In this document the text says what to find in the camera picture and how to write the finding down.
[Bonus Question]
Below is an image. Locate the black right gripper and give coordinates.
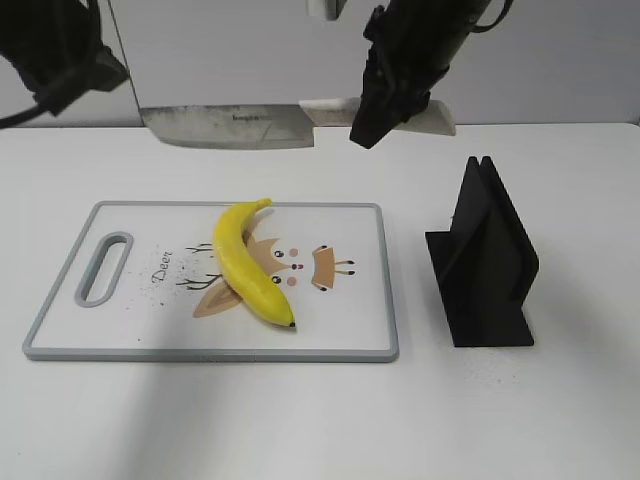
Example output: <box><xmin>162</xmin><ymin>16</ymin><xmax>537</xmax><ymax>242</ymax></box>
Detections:
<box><xmin>349</xmin><ymin>1</ymin><xmax>450</xmax><ymax>149</ymax></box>

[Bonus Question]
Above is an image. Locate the cleaver knife with white handle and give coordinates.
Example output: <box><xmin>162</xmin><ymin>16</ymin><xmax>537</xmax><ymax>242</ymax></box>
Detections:
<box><xmin>139</xmin><ymin>97</ymin><xmax>457</xmax><ymax>150</ymax></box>

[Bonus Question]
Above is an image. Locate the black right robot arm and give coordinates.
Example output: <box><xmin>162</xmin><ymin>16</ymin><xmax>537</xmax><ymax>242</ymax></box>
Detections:
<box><xmin>350</xmin><ymin>0</ymin><xmax>490</xmax><ymax>149</ymax></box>

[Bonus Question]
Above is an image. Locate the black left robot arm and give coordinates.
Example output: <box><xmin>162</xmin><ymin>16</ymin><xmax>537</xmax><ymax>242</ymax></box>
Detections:
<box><xmin>1</xmin><ymin>1</ymin><xmax>129</xmax><ymax>129</ymax></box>

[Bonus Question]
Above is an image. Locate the yellow plastic banana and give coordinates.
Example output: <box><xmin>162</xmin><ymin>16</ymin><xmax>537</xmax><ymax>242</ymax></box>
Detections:
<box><xmin>212</xmin><ymin>198</ymin><xmax>296</xmax><ymax>328</ymax></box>

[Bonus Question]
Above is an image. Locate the black knife stand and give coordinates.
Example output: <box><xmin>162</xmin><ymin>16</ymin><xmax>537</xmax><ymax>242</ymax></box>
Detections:
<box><xmin>425</xmin><ymin>156</ymin><xmax>539</xmax><ymax>347</ymax></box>

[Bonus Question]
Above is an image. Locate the grey-rimmed white cutting board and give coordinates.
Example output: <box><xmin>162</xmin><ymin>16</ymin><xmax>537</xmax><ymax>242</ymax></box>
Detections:
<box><xmin>22</xmin><ymin>201</ymin><xmax>399</xmax><ymax>363</ymax></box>

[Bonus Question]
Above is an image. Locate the black cable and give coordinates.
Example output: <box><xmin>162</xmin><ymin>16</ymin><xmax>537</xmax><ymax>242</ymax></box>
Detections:
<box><xmin>0</xmin><ymin>102</ymin><xmax>49</xmax><ymax>130</ymax></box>

